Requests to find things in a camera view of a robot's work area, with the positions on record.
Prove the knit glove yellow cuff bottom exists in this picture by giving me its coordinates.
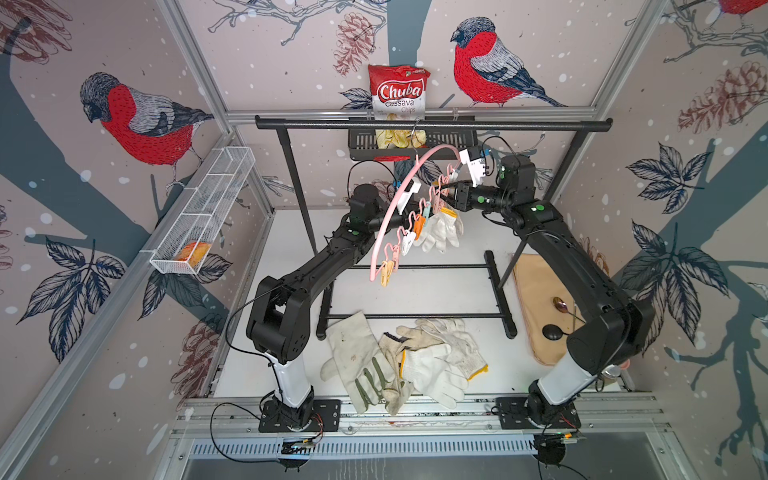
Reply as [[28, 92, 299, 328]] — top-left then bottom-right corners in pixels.
[[396, 318, 488, 380]]

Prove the black garment rack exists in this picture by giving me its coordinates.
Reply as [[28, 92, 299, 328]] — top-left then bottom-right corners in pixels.
[[254, 111, 613, 341]]

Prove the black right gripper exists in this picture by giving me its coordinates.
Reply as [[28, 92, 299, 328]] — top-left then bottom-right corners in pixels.
[[432, 179, 512, 218]]

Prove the orange snack packet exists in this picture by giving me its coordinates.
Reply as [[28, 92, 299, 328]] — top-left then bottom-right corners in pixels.
[[173, 241, 211, 267]]

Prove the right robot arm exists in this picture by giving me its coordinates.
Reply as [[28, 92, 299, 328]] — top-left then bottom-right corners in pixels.
[[441, 147, 655, 424]]

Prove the beige glove middle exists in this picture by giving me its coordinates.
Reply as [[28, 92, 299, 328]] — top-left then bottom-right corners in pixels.
[[379, 332, 414, 416]]

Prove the dark metal spoon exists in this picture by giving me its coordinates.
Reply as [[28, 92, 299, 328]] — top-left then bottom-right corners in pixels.
[[542, 324, 569, 341]]

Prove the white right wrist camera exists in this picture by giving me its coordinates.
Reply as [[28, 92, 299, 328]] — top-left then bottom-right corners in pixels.
[[459, 146, 486, 187]]

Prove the white clothespin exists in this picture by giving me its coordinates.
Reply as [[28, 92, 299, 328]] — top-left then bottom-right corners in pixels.
[[400, 231, 416, 256]]

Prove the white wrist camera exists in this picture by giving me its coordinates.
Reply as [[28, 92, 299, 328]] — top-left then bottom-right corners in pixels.
[[459, 146, 486, 187], [396, 178, 422, 215]]

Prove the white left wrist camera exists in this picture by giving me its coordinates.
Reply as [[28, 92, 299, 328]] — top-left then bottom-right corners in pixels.
[[396, 178, 422, 215]]

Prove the copper spoon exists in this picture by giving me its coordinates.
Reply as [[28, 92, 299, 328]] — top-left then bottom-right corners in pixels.
[[552, 297, 585, 323]]

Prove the red cassava chips bag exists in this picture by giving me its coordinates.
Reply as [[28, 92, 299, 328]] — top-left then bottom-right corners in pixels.
[[368, 65, 431, 122]]

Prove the beige cloth mat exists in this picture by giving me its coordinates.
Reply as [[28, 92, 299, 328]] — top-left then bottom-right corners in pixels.
[[514, 254, 582, 366]]

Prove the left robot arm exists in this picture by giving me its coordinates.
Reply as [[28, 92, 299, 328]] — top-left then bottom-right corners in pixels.
[[246, 184, 388, 410]]

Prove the yellow clothespin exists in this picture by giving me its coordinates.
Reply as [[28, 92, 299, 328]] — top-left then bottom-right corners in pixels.
[[380, 260, 397, 287]]

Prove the white glove yellow cuff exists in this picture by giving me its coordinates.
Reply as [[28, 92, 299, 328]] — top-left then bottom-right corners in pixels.
[[400, 343, 468, 409]]

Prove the orange clothespin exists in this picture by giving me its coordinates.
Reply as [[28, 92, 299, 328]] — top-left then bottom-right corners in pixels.
[[412, 214, 426, 240]]

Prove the pink clip hanger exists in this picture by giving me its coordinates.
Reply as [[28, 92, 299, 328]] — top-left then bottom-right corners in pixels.
[[370, 144, 460, 287]]

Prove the black wall basket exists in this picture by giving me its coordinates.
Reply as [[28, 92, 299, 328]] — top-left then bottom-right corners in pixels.
[[348, 129, 479, 162]]

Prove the white wire mesh shelf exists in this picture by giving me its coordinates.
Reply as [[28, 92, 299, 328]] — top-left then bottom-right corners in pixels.
[[150, 146, 255, 275]]

